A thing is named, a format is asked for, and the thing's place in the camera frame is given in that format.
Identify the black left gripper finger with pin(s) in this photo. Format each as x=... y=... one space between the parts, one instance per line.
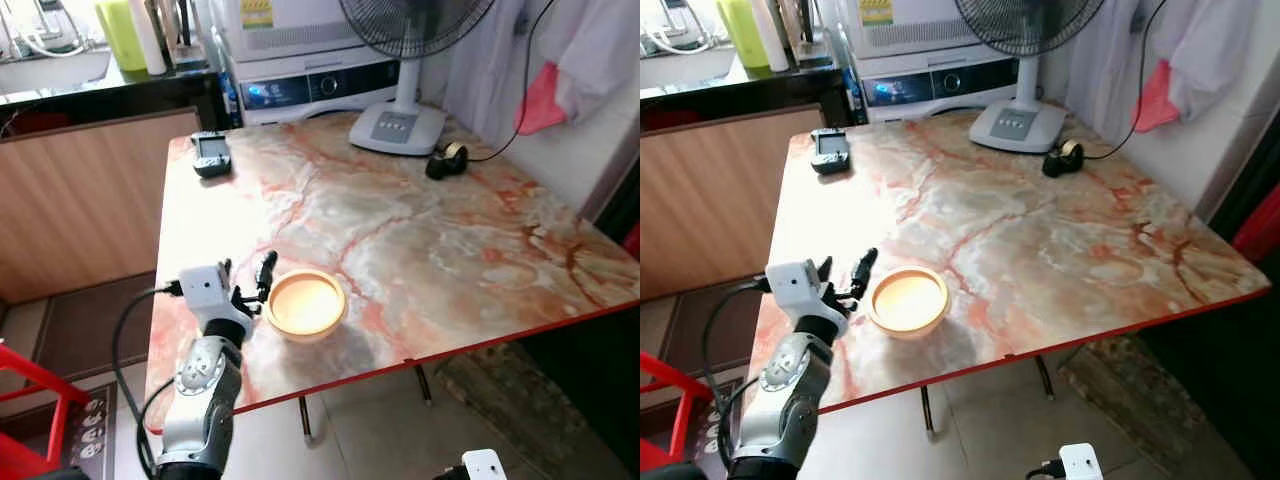
x=864 y=270
x=826 y=270
x=266 y=272
x=228 y=272

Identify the orange plastic bowl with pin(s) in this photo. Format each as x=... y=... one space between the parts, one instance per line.
x=908 y=302
x=305 y=305

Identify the black handheld device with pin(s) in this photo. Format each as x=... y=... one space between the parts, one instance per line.
x=830 y=150
x=210 y=154

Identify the metal table leg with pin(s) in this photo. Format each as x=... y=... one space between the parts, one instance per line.
x=424 y=385
x=1044 y=376
x=926 y=410
x=305 y=420

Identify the wooden cabinet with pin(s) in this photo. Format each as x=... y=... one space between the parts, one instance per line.
x=80 y=200
x=710 y=195

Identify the red metal stool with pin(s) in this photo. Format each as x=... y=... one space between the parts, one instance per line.
x=30 y=385
x=668 y=390

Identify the white table fan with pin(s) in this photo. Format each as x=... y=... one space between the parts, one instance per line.
x=402 y=125
x=1018 y=122

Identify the white washing machine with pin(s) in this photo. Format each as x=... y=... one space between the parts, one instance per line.
x=300 y=70
x=920 y=68

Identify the white plastic bottle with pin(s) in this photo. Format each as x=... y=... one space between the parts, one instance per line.
x=772 y=35
x=150 y=38

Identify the white sink basin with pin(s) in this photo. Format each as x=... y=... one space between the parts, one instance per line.
x=685 y=62
x=50 y=65

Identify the green plastic bottle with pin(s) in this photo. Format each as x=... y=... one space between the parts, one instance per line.
x=742 y=32
x=120 y=35

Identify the brown patterned rug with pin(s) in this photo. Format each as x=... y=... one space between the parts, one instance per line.
x=510 y=400
x=1140 y=400

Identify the pink hanging cloth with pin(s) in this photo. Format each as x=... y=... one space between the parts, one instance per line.
x=1156 y=100
x=541 y=102

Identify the white hanging garment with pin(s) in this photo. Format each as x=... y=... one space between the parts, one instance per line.
x=580 y=45
x=1200 y=45

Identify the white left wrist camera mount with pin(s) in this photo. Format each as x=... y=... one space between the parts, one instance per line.
x=203 y=290
x=793 y=285

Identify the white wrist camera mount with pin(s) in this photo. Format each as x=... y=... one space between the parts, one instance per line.
x=484 y=466
x=203 y=290
x=1081 y=463
x=793 y=285

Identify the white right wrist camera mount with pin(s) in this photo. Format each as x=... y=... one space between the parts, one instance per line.
x=484 y=466
x=1081 y=463

